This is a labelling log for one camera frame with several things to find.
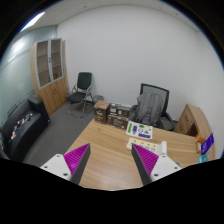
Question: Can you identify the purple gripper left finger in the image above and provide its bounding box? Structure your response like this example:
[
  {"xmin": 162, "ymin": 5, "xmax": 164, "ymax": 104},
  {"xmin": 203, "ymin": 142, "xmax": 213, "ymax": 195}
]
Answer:
[{"xmin": 41, "ymin": 144, "xmax": 91, "ymax": 184}]

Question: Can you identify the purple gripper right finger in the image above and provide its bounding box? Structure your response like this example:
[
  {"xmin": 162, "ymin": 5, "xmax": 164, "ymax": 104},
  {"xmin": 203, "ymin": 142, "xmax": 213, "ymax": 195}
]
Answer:
[{"xmin": 131, "ymin": 144, "xmax": 181, "ymax": 185}]

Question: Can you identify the white charger plug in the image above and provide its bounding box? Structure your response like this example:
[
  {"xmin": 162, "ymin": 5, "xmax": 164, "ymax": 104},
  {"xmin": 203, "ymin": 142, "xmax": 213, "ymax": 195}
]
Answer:
[{"xmin": 159, "ymin": 141, "xmax": 167, "ymax": 155}]

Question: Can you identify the white power strip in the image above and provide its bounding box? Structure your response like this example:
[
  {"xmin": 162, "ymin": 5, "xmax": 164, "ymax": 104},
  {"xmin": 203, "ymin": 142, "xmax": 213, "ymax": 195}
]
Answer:
[{"xmin": 126, "ymin": 138, "xmax": 159, "ymax": 154}]

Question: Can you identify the white printed instruction sheet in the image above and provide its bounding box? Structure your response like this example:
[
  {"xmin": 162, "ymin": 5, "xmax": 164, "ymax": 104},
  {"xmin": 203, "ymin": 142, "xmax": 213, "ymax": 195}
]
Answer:
[{"xmin": 126, "ymin": 121, "xmax": 153, "ymax": 139}]

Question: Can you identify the black mesh office chair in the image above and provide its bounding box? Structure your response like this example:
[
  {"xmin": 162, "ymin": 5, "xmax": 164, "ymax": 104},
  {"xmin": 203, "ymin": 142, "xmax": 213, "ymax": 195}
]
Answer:
[{"xmin": 129, "ymin": 83, "xmax": 174, "ymax": 131}]

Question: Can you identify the small teal box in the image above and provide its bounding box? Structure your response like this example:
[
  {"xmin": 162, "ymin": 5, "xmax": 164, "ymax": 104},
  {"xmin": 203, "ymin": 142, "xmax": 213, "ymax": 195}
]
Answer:
[{"xmin": 198, "ymin": 154, "xmax": 208, "ymax": 164}]

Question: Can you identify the purple and white box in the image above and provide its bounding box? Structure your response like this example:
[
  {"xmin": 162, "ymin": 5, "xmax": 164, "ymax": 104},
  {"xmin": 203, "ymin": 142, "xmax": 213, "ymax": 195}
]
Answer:
[{"xmin": 201, "ymin": 135, "xmax": 214, "ymax": 155}]

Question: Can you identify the wooden drawer cabinet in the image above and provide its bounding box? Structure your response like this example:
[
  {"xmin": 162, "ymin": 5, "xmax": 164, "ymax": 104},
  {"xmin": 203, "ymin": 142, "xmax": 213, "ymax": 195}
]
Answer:
[{"xmin": 173, "ymin": 103, "xmax": 216, "ymax": 160}]

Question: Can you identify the grey backpack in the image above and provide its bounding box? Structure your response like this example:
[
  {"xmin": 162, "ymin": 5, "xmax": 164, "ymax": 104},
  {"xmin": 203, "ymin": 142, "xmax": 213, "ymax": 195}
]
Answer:
[{"xmin": 134, "ymin": 92, "xmax": 163, "ymax": 127}]

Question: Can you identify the dark printed cardboard box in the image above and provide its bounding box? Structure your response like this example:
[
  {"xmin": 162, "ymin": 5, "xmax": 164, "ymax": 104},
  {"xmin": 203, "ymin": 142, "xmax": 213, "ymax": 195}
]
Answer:
[{"xmin": 107, "ymin": 103, "xmax": 130, "ymax": 129}]

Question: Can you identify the black leather sofa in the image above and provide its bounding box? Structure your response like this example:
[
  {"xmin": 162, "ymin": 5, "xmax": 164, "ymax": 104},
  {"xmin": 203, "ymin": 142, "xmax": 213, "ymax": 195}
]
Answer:
[{"xmin": 2, "ymin": 96, "xmax": 50, "ymax": 162}]

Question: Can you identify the brown cardboard box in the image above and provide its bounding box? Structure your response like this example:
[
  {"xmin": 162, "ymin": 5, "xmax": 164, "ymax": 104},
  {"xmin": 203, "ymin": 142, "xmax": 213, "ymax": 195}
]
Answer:
[{"xmin": 94, "ymin": 100, "xmax": 110, "ymax": 124}]

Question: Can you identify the black folding chair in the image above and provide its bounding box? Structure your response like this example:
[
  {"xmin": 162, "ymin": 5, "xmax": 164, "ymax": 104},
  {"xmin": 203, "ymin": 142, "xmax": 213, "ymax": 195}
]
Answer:
[{"xmin": 66, "ymin": 72, "xmax": 92, "ymax": 118}]

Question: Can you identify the grey waste bin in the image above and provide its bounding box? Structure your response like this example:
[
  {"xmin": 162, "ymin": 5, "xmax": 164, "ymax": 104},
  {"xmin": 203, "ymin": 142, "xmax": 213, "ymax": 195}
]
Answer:
[{"xmin": 93, "ymin": 95, "xmax": 104, "ymax": 104}]

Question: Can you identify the wooden bookcase with glass doors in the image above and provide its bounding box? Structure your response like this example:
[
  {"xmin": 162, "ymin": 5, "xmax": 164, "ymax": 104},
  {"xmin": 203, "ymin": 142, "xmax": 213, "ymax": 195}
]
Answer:
[{"xmin": 30, "ymin": 39, "xmax": 67, "ymax": 115}]

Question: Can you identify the ceiling light strip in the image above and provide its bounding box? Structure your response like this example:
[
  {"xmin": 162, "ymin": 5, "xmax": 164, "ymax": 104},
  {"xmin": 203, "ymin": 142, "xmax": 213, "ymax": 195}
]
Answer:
[{"xmin": 19, "ymin": 11, "xmax": 45, "ymax": 32}]

